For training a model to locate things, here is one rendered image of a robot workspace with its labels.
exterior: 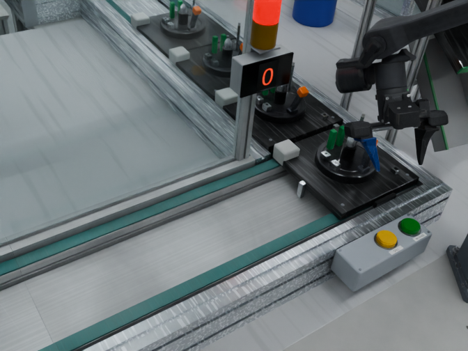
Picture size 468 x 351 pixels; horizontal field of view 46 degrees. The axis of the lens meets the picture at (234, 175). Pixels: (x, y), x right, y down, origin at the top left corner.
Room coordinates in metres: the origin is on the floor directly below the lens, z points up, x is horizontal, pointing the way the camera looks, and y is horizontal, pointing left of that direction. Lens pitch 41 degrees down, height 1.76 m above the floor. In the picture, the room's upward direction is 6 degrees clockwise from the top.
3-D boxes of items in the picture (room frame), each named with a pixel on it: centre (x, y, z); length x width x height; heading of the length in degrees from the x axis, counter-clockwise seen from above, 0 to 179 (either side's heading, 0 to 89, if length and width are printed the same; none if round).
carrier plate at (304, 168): (1.00, -0.25, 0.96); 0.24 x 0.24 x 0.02; 38
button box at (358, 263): (0.78, -0.32, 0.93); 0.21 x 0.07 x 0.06; 128
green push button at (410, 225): (0.82, -0.37, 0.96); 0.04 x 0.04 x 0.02
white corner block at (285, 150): (1.02, -0.11, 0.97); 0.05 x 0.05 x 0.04; 38
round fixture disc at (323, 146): (1.00, -0.25, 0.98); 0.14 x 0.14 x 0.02
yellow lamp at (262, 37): (0.98, -0.03, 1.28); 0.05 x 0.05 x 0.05
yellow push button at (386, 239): (0.78, -0.32, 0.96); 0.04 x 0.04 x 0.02
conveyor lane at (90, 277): (0.83, 0.00, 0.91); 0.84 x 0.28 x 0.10; 128
